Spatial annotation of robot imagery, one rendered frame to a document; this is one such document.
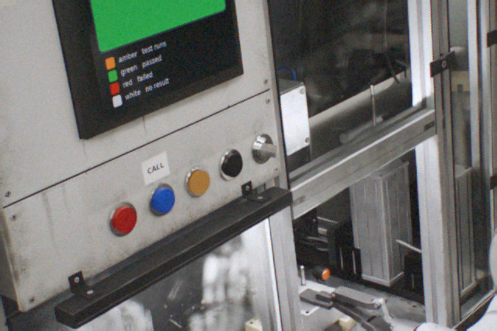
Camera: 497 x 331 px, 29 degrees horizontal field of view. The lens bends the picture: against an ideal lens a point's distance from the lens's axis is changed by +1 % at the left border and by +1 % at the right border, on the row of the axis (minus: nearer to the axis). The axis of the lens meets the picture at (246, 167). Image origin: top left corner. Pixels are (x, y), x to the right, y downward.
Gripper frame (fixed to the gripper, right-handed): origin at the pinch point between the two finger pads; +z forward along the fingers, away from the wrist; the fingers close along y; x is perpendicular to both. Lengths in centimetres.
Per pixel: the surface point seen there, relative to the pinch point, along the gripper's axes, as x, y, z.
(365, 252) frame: -24.7, -1.8, 8.2
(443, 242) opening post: -18.9, 8.5, -13.5
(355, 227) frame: -24.6, 3.3, 10.2
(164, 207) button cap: 42, 41, -16
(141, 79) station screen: 44, 57, -17
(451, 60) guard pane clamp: -23.2, 40.0, -13.7
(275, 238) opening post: 22.4, 27.6, -13.5
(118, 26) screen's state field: 46, 64, -17
